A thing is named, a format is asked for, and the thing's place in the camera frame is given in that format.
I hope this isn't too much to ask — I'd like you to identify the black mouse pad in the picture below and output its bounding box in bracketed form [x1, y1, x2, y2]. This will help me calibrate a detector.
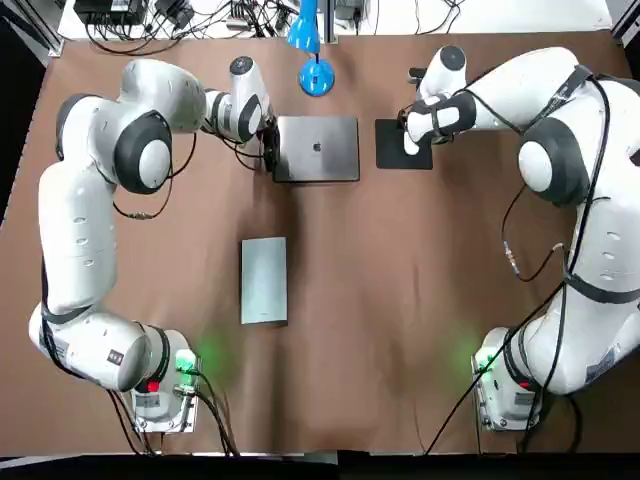
[374, 117, 435, 172]

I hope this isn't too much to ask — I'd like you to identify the grey aluminium corner post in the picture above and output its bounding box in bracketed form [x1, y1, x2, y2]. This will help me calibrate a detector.
[47, 22, 67, 57]
[610, 0, 640, 50]

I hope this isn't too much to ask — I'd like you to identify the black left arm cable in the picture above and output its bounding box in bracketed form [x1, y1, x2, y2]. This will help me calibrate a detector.
[110, 130, 197, 222]

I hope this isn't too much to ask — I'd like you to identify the grey usb hub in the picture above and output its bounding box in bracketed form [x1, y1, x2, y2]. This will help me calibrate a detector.
[227, 2, 252, 30]

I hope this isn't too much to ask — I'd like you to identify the black dock box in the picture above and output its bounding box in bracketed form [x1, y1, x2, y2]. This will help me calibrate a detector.
[73, 0, 149, 26]

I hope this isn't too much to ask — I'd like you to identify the silver flat tablet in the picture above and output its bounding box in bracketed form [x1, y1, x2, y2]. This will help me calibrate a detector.
[240, 236, 290, 328]

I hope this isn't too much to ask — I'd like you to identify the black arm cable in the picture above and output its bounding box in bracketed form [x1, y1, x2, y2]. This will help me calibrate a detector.
[110, 130, 197, 222]
[501, 185, 569, 282]

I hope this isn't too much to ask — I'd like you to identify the blue desk lamp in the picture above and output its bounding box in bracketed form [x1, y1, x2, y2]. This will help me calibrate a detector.
[285, 0, 338, 99]

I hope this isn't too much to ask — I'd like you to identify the aluminium frame post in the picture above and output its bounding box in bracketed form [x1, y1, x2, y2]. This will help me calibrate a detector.
[321, 0, 340, 44]

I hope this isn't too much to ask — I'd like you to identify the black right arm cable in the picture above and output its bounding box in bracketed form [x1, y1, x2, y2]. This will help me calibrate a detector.
[501, 185, 569, 282]

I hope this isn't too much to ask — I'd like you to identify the black boxy adapter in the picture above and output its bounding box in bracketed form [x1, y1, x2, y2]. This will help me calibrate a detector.
[153, 0, 195, 30]

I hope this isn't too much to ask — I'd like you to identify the grey laptop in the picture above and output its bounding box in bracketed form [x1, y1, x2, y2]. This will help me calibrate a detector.
[271, 115, 362, 184]

